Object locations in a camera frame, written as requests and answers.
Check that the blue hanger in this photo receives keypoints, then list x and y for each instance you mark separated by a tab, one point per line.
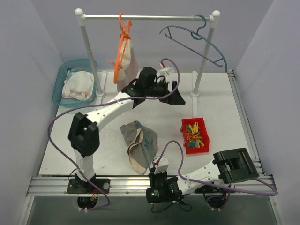
201	44
148	143

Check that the red plastic bin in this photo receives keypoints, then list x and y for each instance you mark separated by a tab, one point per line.
204	134

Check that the beige brown underwear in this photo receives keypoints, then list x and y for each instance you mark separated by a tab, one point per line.
129	64

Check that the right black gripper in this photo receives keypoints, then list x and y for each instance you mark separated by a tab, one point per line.
154	177

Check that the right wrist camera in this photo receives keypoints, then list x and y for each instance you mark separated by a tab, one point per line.
161	165

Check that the teal plastic basin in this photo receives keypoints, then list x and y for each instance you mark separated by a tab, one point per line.
65	72

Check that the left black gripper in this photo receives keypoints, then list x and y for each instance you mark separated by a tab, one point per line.
172	91

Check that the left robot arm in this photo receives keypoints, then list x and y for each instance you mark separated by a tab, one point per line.
85	128

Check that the orange plastic hanger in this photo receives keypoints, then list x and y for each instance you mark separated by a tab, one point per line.
120	47

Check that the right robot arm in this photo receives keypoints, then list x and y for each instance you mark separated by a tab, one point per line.
229	166

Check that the grey beige underwear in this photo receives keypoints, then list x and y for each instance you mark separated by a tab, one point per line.
133	138

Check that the white pink-trimmed underwear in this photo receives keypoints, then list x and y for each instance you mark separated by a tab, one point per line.
79	86

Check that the colourful clothespins pile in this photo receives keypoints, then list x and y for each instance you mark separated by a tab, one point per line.
193	135

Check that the white clothes rack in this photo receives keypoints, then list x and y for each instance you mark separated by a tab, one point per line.
82	18

